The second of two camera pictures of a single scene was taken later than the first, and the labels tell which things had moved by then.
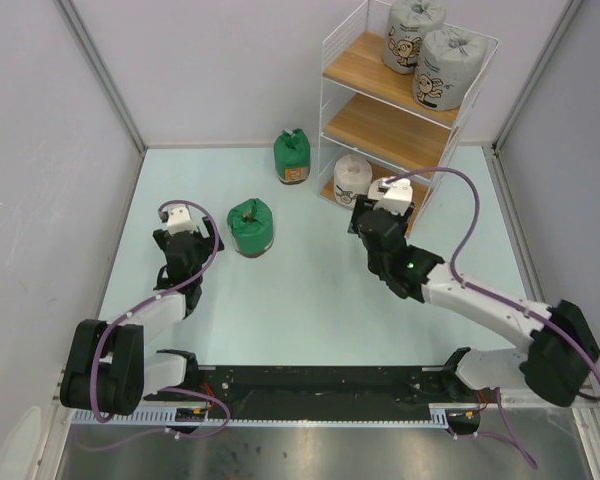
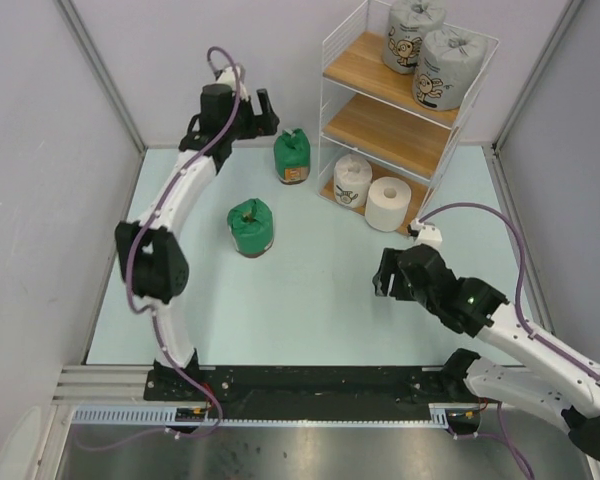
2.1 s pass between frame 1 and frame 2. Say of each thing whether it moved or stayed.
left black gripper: moved
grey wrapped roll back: stayed
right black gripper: moved
